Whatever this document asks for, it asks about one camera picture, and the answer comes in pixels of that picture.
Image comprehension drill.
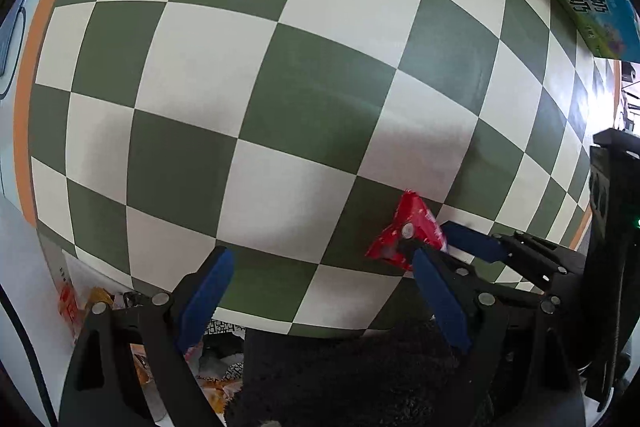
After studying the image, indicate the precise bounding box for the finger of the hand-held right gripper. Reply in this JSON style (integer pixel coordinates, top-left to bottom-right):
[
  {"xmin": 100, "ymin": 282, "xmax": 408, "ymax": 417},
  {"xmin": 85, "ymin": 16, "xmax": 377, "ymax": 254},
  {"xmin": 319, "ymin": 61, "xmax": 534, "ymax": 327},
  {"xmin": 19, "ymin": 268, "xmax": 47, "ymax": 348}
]
[
  {"xmin": 382, "ymin": 222, "xmax": 436, "ymax": 275},
  {"xmin": 440, "ymin": 221, "xmax": 590, "ymax": 295}
]

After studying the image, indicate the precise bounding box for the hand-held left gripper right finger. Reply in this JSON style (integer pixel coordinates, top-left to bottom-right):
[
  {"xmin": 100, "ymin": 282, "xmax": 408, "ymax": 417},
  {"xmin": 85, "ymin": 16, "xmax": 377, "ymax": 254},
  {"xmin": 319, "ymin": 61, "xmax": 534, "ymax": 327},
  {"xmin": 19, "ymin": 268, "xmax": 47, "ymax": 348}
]
[{"xmin": 410, "ymin": 247, "xmax": 587, "ymax": 427}]

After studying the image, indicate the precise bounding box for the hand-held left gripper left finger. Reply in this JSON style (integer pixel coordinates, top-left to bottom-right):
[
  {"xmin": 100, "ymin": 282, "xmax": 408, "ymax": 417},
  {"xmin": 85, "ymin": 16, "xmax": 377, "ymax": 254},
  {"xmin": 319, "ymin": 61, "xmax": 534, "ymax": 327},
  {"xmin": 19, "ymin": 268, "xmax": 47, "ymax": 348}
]
[{"xmin": 59, "ymin": 246, "xmax": 236, "ymax": 427}]

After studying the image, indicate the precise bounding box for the red white-dotted candy packet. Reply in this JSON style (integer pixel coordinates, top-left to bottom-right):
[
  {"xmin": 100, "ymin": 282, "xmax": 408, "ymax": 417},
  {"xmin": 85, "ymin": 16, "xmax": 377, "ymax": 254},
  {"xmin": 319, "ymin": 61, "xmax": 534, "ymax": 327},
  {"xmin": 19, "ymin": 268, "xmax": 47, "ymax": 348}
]
[{"xmin": 365, "ymin": 189, "xmax": 447, "ymax": 270}]

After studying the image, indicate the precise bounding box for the pile of assorted snack packets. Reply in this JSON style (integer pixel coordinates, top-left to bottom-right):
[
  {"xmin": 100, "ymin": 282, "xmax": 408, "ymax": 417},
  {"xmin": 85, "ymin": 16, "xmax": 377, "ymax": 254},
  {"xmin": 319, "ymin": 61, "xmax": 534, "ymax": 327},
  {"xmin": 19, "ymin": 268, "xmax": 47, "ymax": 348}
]
[{"xmin": 127, "ymin": 317, "xmax": 247, "ymax": 415}]

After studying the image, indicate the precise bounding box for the yellow candy packet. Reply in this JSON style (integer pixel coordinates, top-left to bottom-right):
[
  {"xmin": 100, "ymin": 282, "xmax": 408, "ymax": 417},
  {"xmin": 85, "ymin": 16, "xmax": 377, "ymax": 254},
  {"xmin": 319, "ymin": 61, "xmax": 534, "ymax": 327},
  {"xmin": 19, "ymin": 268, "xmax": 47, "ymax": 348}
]
[{"xmin": 85, "ymin": 287, "xmax": 117, "ymax": 314}]

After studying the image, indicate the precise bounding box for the dark fuzzy cloth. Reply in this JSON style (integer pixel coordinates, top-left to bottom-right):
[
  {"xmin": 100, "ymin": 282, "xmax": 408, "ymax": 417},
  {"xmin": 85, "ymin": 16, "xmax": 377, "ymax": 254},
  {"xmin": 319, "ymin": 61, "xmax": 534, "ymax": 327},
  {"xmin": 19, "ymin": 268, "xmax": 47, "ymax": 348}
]
[{"xmin": 222, "ymin": 319, "xmax": 501, "ymax": 427}]

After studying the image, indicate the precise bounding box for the green white checkered mat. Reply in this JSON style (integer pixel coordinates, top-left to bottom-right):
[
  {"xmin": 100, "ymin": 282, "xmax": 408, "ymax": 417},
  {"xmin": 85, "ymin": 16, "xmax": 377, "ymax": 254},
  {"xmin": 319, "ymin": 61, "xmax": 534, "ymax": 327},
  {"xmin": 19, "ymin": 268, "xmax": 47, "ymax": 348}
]
[{"xmin": 0, "ymin": 0, "xmax": 623, "ymax": 340}]

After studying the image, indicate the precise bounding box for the black cable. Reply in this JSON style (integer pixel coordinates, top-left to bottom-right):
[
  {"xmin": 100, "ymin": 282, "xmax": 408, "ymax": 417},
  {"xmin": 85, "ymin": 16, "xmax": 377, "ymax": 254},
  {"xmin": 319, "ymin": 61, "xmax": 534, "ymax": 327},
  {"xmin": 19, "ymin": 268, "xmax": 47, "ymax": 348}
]
[{"xmin": 0, "ymin": 287, "xmax": 58, "ymax": 427}]

